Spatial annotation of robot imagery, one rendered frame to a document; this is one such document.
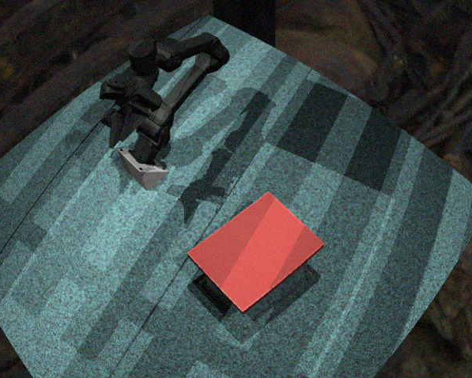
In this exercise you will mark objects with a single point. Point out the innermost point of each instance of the red square lid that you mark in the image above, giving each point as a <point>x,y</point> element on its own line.
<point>251,255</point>

